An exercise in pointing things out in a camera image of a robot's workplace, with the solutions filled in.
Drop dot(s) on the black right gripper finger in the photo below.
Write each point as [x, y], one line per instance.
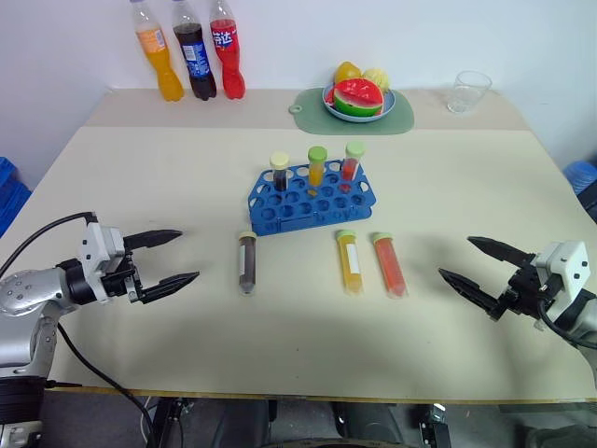
[501, 253]
[471, 289]

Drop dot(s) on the orange tube green cap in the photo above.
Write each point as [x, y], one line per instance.
[316, 165]

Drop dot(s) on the cola bottle blue label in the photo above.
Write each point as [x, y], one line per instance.
[196, 60]

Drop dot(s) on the blue plastic container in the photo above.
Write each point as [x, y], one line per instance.
[580, 172]

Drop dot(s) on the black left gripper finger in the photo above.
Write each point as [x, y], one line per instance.
[154, 238]
[170, 284]

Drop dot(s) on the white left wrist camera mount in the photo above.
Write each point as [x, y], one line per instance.
[100, 242]

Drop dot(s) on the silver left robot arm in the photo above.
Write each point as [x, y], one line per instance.
[28, 289]

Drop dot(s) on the orange soda bottle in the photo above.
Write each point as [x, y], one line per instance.
[161, 60]

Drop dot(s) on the red soda bottle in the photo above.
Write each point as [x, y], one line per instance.
[228, 56]

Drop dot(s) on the toy watermelon slice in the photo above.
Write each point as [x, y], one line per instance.
[359, 98]

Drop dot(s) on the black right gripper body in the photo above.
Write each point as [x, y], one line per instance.
[524, 291]

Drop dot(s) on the pale yellow toy fruit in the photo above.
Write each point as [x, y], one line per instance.
[378, 78]

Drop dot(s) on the dark tube pale yellow cap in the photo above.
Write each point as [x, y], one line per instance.
[280, 170]

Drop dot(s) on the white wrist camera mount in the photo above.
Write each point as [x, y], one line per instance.
[566, 263]
[100, 242]

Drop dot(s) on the clear glass cup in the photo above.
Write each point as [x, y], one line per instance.
[467, 93]

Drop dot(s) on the dark rounded shape under table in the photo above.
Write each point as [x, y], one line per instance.
[368, 422]

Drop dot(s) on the red tube light green cap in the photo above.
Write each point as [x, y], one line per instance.
[351, 163]

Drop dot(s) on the light blue plate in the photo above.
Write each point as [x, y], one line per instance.
[389, 105]

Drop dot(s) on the green silicone mat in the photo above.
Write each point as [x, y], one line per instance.
[308, 116]

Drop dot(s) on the blue plastic crate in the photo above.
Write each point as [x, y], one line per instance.
[11, 196]

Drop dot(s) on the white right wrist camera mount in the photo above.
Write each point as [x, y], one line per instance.
[566, 263]

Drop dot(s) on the blue test tube rack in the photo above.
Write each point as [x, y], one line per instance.
[317, 205]

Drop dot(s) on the dark brown tube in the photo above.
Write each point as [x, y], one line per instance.
[247, 263]

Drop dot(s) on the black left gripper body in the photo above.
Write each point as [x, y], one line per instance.
[133, 280]

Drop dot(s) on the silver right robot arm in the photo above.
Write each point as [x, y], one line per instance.
[578, 312]

